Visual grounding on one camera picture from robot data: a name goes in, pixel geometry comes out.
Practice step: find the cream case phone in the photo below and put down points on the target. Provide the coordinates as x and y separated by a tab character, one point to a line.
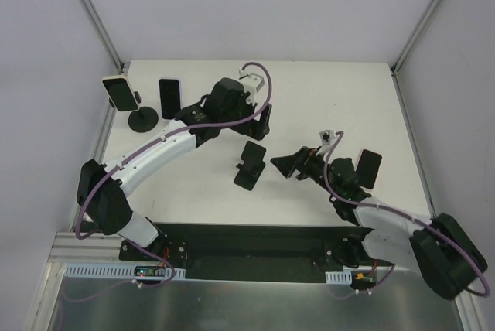
120	93

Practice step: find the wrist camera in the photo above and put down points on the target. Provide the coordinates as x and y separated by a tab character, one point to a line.
329	138
252	84

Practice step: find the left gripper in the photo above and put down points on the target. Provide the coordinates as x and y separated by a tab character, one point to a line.
254	126

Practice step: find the lilac case phone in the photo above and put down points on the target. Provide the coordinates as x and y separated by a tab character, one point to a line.
170	97

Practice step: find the aluminium frame post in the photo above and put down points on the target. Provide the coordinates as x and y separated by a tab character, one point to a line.
102	34
420	27

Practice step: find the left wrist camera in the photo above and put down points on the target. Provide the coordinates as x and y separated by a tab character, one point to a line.
252	84

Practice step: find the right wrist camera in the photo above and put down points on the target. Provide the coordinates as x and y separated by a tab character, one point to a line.
329	138

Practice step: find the black clamp phone stand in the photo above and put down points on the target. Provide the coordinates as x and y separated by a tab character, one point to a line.
141	119

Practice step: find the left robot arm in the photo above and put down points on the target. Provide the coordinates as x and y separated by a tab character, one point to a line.
103	190

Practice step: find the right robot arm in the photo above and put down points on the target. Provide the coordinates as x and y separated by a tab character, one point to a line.
437	248

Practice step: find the black folding phone stand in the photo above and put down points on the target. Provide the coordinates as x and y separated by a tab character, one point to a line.
252	166

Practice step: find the pink case phone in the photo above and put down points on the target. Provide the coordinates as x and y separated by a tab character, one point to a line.
368	168

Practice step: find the left aluminium frame post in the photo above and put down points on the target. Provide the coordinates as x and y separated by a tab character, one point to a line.
102	34

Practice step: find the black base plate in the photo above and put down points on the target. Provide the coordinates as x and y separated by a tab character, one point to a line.
263	253

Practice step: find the right aluminium frame post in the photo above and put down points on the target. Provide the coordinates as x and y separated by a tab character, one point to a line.
420	27

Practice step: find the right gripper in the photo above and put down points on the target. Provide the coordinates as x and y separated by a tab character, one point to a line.
305	162

